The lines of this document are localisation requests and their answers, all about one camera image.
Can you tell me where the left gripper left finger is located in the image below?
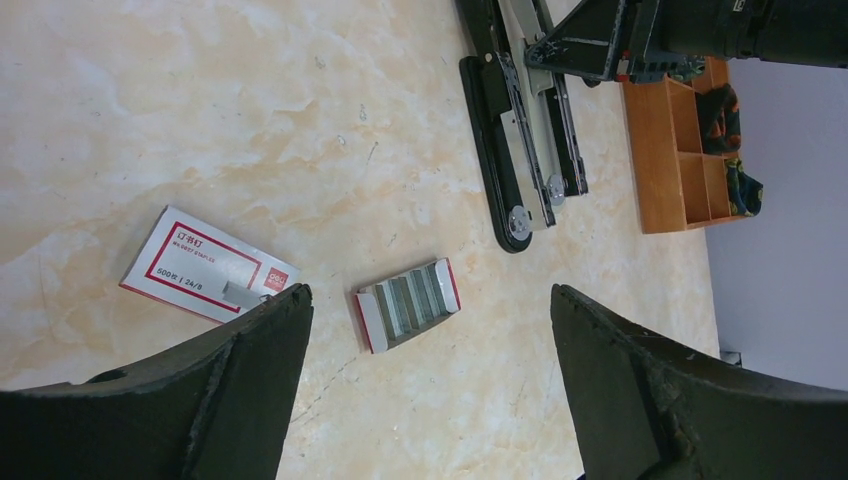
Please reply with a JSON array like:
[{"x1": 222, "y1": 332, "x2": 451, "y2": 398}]
[{"x1": 1, "y1": 284, "x2": 314, "y2": 479}]

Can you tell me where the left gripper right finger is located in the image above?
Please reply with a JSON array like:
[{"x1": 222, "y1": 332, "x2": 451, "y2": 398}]
[{"x1": 550, "y1": 285, "x2": 847, "y2": 479}]

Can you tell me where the dark clip bundle bottom right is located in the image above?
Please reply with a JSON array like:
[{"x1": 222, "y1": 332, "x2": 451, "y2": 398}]
[{"x1": 724, "y1": 157, "x2": 764, "y2": 217}]

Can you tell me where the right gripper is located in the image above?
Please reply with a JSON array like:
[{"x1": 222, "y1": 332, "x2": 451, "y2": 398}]
[{"x1": 525, "y1": 0, "x2": 706, "y2": 84}]

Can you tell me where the red white staple box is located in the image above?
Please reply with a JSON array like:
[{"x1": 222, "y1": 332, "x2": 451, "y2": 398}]
[{"x1": 119, "y1": 205, "x2": 300, "y2": 324}]

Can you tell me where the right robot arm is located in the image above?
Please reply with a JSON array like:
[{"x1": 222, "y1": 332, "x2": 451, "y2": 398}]
[{"x1": 525, "y1": 0, "x2": 847, "y2": 84}]

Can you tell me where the black clip bundle centre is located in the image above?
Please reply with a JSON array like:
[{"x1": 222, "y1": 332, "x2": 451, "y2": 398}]
[{"x1": 696, "y1": 83, "x2": 741, "y2": 155}]

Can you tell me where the wooden compartment tray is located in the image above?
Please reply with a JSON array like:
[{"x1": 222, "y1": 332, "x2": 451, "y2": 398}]
[{"x1": 622, "y1": 58, "x2": 745, "y2": 234}]

